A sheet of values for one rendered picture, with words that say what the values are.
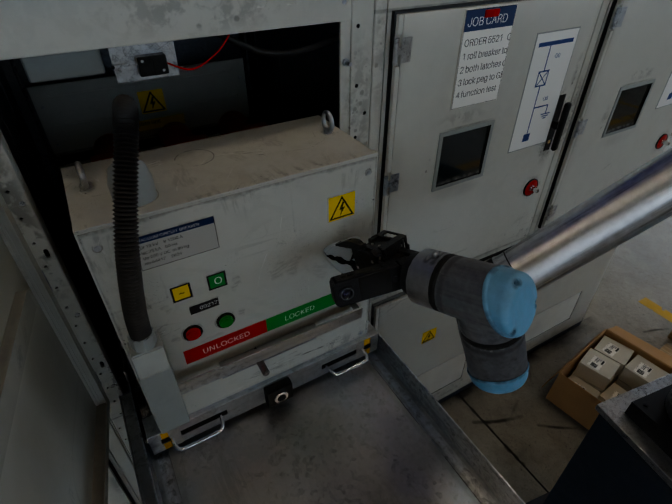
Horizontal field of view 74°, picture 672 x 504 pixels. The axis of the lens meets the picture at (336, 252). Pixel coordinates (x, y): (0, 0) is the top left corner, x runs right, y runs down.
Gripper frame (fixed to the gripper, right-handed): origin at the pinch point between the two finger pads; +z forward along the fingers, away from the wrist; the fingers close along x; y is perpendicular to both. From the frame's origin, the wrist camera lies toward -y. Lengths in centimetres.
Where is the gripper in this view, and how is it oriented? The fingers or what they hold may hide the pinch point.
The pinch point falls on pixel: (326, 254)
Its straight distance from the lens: 83.4
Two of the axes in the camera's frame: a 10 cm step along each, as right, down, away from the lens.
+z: -6.8, -2.1, 7.0
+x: -1.9, -8.8, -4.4
